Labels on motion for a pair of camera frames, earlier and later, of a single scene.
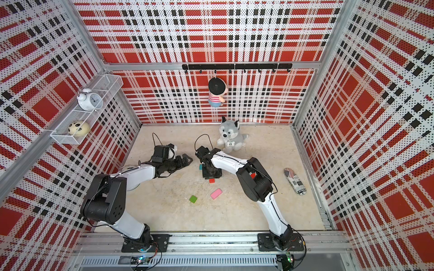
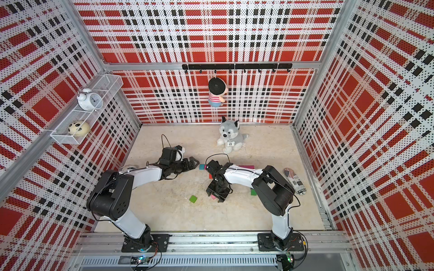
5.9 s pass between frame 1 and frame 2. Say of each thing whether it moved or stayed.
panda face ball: stayed
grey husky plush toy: stayed
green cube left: stayed
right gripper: moved
